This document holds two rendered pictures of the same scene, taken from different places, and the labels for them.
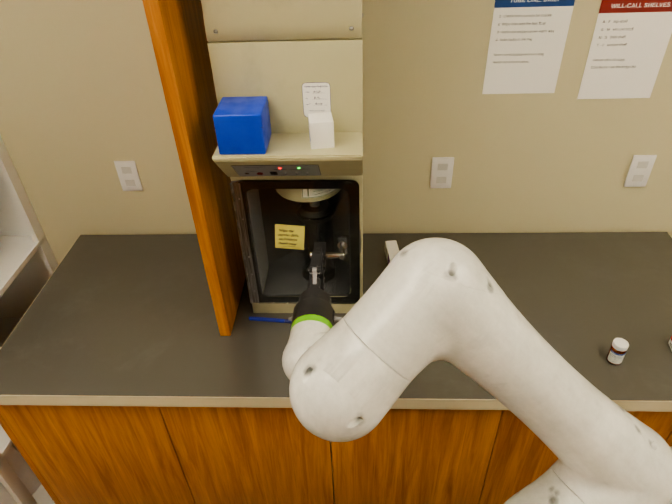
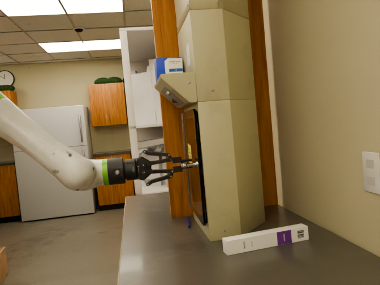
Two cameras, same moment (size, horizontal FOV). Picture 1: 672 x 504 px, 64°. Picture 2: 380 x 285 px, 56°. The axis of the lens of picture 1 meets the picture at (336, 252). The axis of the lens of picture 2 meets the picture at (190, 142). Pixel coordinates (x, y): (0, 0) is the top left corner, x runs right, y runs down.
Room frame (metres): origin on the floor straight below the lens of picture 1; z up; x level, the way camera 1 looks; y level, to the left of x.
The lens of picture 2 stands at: (0.84, -1.23, 1.34)
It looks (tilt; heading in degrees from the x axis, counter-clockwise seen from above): 3 degrees down; 78
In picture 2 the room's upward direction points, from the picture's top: 5 degrees counter-clockwise
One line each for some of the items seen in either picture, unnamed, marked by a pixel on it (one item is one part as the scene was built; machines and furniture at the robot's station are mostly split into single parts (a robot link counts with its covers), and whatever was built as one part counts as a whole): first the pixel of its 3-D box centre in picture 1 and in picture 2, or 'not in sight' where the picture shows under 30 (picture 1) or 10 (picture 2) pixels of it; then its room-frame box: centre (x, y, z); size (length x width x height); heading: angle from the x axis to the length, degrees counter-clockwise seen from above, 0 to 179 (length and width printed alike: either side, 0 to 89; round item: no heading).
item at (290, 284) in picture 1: (301, 247); (193, 163); (1.13, 0.09, 1.19); 0.30 x 0.01 x 0.40; 86
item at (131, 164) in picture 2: (315, 297); (138, 168); (0.92, 0.05, 1.20); 0.09 x 0.07 x 0.08; 176
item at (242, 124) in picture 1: (243, 125); (168, 71); (1.08, 0.19, 1.56); 0.10 x 0.10 x 0.09; 87
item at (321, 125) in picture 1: (321, 130); (173, 68); (1.07, 0.02, 1.54); 0.05 x 0.05 x 0.06; 5
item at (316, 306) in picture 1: (315, 319); (117, 171); (0.85, 0.05, 1.20); 0.12 x 0.06 x 0.09; 86
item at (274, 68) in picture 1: (302, 176); (224, 124); (1.26, 0.08, 1.33); 0.32 x 0.25 x 0.77; 87
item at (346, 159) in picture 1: (291, 164); (173, 93); (1.08, 0.09, 1.46); 0.32 x 0.11 x 0.10; 87
